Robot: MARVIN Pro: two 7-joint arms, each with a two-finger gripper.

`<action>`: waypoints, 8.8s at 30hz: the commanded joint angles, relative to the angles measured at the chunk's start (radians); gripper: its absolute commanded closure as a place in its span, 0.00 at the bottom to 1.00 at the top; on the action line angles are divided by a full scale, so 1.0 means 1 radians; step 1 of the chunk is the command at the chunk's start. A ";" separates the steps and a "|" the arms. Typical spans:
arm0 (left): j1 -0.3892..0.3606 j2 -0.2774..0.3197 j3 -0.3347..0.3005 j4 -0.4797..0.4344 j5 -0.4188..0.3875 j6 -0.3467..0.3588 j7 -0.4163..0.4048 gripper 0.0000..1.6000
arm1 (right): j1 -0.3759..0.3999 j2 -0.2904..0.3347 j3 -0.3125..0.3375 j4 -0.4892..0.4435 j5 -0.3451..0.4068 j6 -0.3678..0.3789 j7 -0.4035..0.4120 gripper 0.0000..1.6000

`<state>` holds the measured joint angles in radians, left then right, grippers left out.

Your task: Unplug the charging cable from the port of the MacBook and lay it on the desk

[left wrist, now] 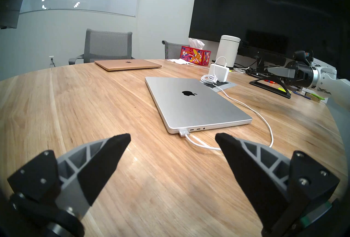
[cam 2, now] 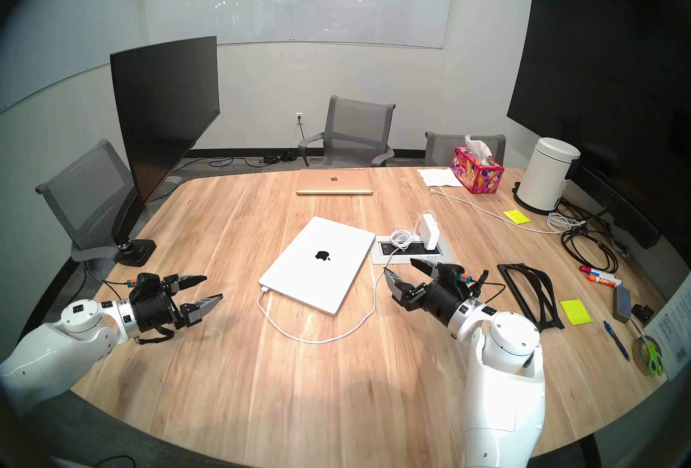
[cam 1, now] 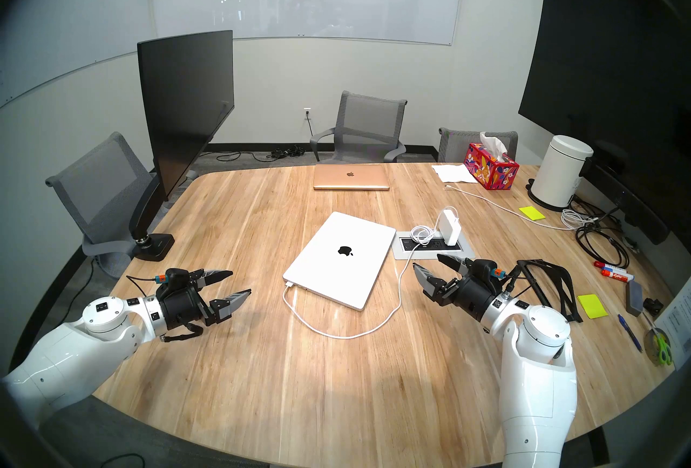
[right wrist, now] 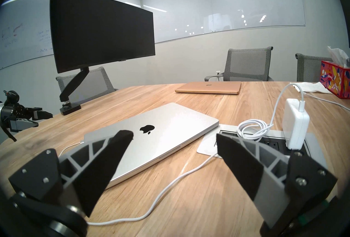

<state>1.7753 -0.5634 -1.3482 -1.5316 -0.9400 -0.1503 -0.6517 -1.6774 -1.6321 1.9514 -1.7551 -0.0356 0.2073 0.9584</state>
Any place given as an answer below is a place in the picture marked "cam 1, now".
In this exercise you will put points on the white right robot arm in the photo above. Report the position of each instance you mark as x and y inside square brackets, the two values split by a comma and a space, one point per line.
[534, 391]

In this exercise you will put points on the large black wall television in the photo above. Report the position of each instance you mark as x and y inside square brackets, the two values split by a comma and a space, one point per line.
[604, 67]

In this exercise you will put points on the white printed paper sheet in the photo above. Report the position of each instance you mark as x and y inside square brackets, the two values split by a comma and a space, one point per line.
[679, 321]

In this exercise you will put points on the grey mesh office chair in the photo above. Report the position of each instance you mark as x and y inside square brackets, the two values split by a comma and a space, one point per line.
[367, 119]
[459, 143]
[102, 186]

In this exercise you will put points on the large yellow sticky note pad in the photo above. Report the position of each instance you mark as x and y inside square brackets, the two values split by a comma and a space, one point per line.
[592, 306]

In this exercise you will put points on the small black clip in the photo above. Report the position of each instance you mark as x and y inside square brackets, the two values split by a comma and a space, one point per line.
[653, 305]

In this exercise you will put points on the red cap whiteboard marker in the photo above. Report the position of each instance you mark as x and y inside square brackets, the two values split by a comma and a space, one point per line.
[603, 265]

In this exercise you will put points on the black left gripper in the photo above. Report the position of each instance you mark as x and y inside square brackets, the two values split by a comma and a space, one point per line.
[181, 302]

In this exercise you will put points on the white paper napkin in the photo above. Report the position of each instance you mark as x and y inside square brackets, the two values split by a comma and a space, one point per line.
[451, 173]

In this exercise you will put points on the gold closed MacBook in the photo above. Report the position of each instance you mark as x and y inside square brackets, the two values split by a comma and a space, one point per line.
[351, 176]

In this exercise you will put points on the silver closed MacBook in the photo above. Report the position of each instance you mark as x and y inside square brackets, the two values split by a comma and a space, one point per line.
[324, 267]

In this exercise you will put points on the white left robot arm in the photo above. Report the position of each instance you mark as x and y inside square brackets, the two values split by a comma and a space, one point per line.
[65, 353]

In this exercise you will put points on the colourful floral tissue box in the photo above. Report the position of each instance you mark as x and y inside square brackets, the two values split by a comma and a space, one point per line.
[488, 171]

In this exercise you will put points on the silver table power outlet box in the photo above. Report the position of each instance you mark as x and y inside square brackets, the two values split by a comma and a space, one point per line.
[405, 252]

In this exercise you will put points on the blue pen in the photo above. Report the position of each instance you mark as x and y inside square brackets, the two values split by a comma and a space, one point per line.
[630, 333]

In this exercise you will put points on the grey whiteboard eraser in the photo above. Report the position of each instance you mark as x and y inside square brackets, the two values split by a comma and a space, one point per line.
[634, 299]

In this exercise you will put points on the white power adapter brick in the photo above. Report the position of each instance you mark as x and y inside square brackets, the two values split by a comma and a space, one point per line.
[448, 228]

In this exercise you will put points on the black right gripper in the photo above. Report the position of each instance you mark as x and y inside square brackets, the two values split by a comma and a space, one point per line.
[475, 291]

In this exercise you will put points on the black desk monitor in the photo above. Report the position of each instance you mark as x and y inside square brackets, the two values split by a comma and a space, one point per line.
[183, 105]

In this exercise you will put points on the black folding laptop stand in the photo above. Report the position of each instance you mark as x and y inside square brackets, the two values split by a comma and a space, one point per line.
[573, 305]

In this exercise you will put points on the white cylindrical bin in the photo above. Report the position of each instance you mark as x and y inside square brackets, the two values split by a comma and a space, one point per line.
[559, 175]

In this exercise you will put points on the small yellow sticky note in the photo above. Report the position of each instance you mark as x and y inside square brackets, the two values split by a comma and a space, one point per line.
[532, 212]

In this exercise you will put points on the black video bar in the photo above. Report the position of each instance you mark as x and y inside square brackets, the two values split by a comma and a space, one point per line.
[642, 216]

